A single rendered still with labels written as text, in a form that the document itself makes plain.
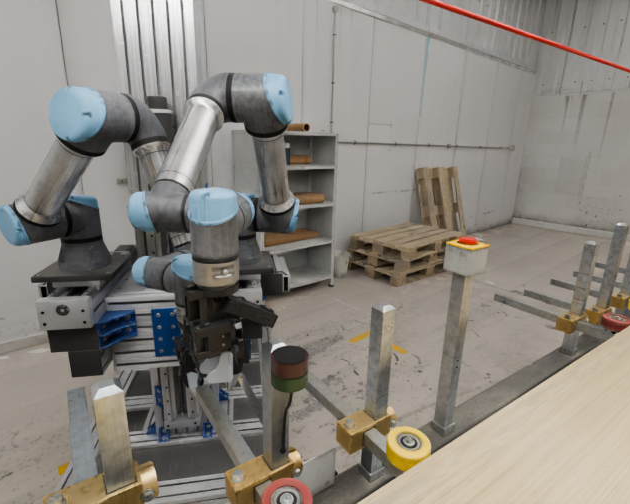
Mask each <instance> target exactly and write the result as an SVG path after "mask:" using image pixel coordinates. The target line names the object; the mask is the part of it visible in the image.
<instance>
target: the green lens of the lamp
mask: <svg viewBox="0 0 630 504"><path fill-rule="evenodd" d="M307 384H308V371H307V372H306V373H305V375H303V376H302V377H300V378H297V379H282V378H279V377H277V376H275V375H274V374H273V373H272V371H271V385H272V386H273V388H275V389H276V390H278V391H280V392H285V393H293V392H298V391H300V390H302V389H304V388H305V387H306V386H307Z"/></svg>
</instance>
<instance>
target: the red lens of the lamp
mask: <svg viewBox="0 0 630 504"><path fill-rule="evenodd" d="M276 349H278V348H276ZM276 349H275V350H276ZM302 349H304V348H302ZM275 350H273V351H272V353H271V371H272V373H273V374H274V375H276V376H278V377H281V378H287V379H291V378H297V377H300V376H302V375H304V374H305V373H306V372H307V371H308V366H309V354H308V352H307V351H306V350H305V349H304V350H305V351H306V354H307V357H306V359H305V360H304V361H302V362H300V363H298V364H293V365H286V364H281V363H278V362H276V361H275V360H274V359H273V352H274V351H275Z"/></svg>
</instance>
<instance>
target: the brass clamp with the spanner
mask: <svg viewBox="0 0 630 504"><path fill-rule="evenodd" d="M236 469H241V470H242V473H243V474H244V479H243V481H242V482H240V483H234V482H233V481H232V476H233V472H234V471H235V470H236ZM302 471H303V463H302V459H301V457H300V454H299V452H298V451H297V450H296V448H294V447H292V446H291V447H289V461H288V462H287V463H285V464H283V465H281V466H279V467H277V468H275V469H273V470H272V469H271V468H270V466H269V465H268V463H267V462H266V460H265V459H264V457H263V454H262V455H260V456H258V457H256V458H254V459H252V460H249V461H247V462H245V463H243V464H241V465H239V466H237V467H235V468H233V469H230V470H228V471H226V472H225V486H226V495H227V497H228V499H229V501H230V503H231V504H257V503H256V501H255V487H257V486H259V485H261V484H263V483H265V482H267V481H268V480H271V482H274V481H276V480H279V479H282V478H294V477H296V478H297V477H299V476H300V475H301V473H302Z"/></svg>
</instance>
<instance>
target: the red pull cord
mask: <svg viewBox="0 0 630 504"><path fill-rule="evenodd" d="M419 1H422V2H424V3H427V4H430V5H433V6H436V7H439V8H442V9H445V10H448V11H451V12H454V13H457V14H459V15H462V16H465V17H468V18H471V19H474V20H477V21H480V22H483V23H486V24H489V25H492V26H494V27H497V28H500V29H503V30H506V31H509V32H512V33H515V34H518V35H521V36H524V37H527V38H529V39H532V40H535V41H538V42H541V43H544V44H547V45H550V46H553V47H556V48H559V49H562V50H564V51H567V52H570V53H573V54H576V55H579V56H582V57H585V58H588V59H591V60H594V61H596V62H599V63H602V64H605V65H608V66H611V67H614V68H617V69H620V70H623V71H626V72H629V73H630V69H629V68H626V67H623V66H620V65H617V64H615V63H612V62H609V61H606V60H603V59H601V58H598V57H595V56H592V55H590V54H587V53H584V52H581V51H578V50H576V49H573V48H570V47H567V46H564V45H562V44H559V43H556V42H553V41H550V40H548V39H545V38H542V37H539V36H537V35H534V34H531V33H528V32H525V31H523V30H520V29H517V28H514V27H511V26H509V25H506V24H503V23H500V22H498V21H495V20H492V19H489V18H486V17H484V16H481V15H478V14H475V13H472V12H470V11H467V10H464V9H461V8H458V7H456V6H453V5H450V4H447V3H445V2H442V1H439V0H419Z"/></svg>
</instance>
